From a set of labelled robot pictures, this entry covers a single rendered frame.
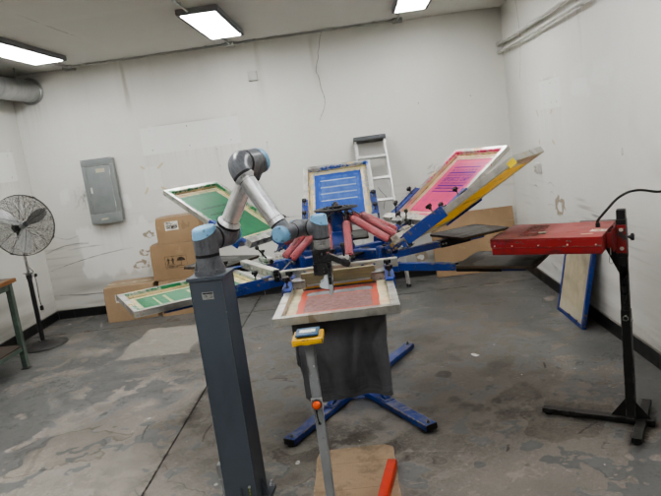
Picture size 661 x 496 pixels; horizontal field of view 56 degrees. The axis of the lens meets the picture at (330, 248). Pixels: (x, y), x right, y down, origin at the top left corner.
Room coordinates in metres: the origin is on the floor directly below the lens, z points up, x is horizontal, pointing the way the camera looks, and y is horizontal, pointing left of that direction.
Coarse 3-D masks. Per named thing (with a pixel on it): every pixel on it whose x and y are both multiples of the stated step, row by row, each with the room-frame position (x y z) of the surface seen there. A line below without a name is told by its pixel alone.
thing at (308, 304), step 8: (336, 288) 3.30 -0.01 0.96; (304, 296) 3.22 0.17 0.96; (312, 296) 3.19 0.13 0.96; (320, 296) 3.17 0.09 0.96; (328, 296) 3.15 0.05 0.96; (336, 296) 3.12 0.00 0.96; (304, 304) 3.05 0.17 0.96; (312, 304) 3.03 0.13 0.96; (320, 304) 3.01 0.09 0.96; (328, 304) 2.99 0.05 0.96; (336, 304) 2.97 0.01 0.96; (304, 312) 2.90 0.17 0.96; (312, 312) 2.88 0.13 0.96
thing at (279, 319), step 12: (288, 300) 3.08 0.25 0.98; (396, 300) 2.76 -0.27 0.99; (276, 312) 2.84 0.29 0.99; (324, 312) 2.73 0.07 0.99; (336, 312) 2.71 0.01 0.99; (348, 312) 2.70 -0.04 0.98; (360, 312) 2.70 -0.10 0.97; (372, 312) 2.70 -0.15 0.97; (384, 312) 2.69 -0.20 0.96; (396, 312) 2.69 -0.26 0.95; (276, 324) 2.72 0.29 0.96; (288, 324) 2.72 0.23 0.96
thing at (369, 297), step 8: (376, 280) 3.36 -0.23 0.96; (376, 288) 3.18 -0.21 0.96; (344, 296) 3.10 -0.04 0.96; (352, 296) 3.08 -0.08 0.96; (360, 296) 3.06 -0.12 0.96; (368, 296) 3.04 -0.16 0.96; (376, 296) 3.02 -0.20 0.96; (344, 304) 2.95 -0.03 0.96; (352, 304) 2.93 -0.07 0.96; (360, 304) 2.91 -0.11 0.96; (368, 304) 2.89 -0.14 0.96; (376, 304) 2.87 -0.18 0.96
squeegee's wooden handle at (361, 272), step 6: (336, 270) 3.31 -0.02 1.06; (342, 270) 3.30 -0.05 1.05; (348, 270) 3.30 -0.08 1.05; (354, 270) 3.30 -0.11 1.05; (360, 270) 3.30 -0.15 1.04; (366, 270) 3.30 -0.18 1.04; (372, 270) 3.29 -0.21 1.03; (306, 276) 3.32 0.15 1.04; (312, 276) 3.31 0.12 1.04; (318, 276) 3.31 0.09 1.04; (324, 276) 3.31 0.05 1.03; (336, 276) 3.31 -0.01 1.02; (342, 276) 3.30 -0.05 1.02; (348, 276) 3.30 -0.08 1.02; (354, 276) 3.30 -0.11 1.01; (360, 276) 3.30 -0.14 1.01; (366, 276) 3.30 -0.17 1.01; (306, 282) 3.32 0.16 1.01; (312, 282) 3.31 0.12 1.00; (318, 282) 3.31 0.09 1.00
